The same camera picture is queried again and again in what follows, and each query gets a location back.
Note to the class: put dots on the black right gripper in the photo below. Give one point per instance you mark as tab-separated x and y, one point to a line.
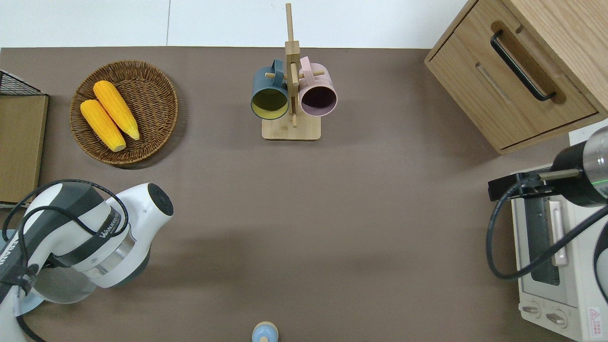
570	190

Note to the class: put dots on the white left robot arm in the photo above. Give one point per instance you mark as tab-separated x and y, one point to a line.
71	228

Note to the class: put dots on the light blue plate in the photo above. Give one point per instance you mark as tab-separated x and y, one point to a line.
28	306

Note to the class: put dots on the wooden cabinet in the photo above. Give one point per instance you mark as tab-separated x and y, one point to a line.
475	85

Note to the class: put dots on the white toaster oven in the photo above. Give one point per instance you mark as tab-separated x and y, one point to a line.
579	285

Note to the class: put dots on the pink mug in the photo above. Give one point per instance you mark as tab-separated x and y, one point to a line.
320	83

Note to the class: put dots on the wooden mug tree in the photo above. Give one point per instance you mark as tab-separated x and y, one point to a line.
290	130

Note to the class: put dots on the dark teal mug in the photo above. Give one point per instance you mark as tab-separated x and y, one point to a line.
266	83

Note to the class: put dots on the brown wicker basket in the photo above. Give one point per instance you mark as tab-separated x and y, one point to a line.
152	104

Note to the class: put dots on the yellow corn cob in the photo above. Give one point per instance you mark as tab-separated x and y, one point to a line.
116	109
102	126

